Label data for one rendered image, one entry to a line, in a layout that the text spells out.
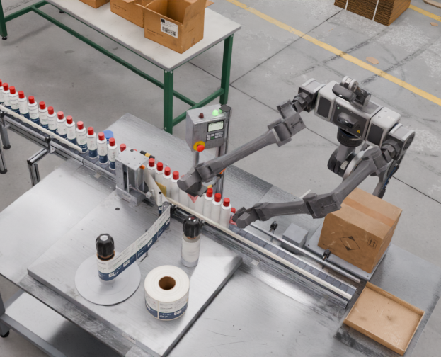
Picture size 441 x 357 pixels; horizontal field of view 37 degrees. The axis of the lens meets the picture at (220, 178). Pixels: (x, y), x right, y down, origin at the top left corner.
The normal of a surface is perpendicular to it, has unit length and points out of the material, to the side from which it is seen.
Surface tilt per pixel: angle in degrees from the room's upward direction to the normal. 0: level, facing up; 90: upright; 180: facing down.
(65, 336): 0
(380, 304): 0
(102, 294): 0
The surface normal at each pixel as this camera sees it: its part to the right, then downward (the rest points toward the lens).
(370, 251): -0.56, 0.56
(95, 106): 0.07, -0.71
